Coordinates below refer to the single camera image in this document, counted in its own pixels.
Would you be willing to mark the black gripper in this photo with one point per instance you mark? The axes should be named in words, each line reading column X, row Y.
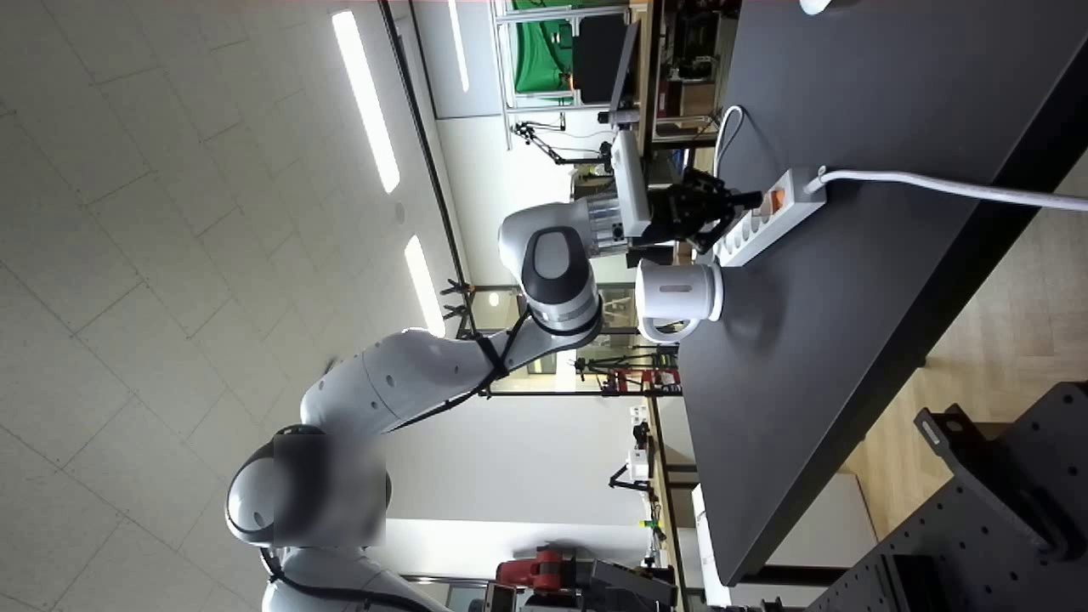
column 682, row 204

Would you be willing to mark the white power strip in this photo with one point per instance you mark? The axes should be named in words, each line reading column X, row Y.
column 778, row 209

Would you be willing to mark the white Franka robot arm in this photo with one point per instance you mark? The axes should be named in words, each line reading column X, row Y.
column 396, row 377

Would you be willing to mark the white mug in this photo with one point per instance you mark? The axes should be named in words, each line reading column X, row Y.
column 682, row 295

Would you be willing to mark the wooden shelf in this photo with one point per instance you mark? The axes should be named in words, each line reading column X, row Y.
column 690, row 69

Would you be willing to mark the black tripod stand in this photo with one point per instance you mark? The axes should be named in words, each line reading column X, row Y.
column 614, row 392

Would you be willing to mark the white round object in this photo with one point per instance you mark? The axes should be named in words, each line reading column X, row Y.
column 813, row 3

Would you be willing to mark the short ceiling light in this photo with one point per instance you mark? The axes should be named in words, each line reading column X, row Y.
column 422, row 289

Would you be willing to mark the narrow ceiling light strip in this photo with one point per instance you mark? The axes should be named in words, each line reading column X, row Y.
column 456, row 45

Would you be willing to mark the long ceiling light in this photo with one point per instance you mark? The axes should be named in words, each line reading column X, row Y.
column 365, row 95

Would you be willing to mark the red machine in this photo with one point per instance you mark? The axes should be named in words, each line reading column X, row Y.
column 537, row 566

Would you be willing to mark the black perforated breadboard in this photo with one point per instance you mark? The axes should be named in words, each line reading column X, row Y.
column 988, row 544

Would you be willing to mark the green cart with white frame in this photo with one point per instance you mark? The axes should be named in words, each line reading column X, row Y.
column 532, row 54

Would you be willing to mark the black metal bracket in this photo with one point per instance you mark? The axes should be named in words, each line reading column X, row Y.
column 945, row 435

